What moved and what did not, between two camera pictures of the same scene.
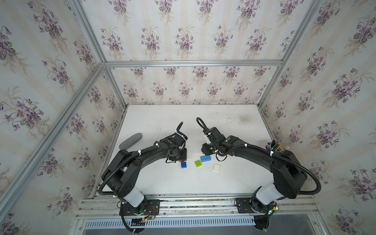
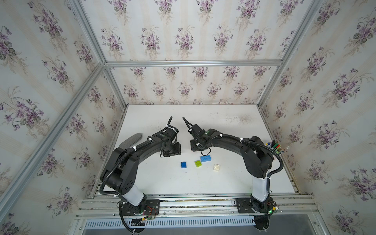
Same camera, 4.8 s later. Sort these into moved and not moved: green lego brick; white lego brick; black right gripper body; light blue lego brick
Moved: black right gripper body
Not moved: white lego brick; green lego brick; light blue lego brick
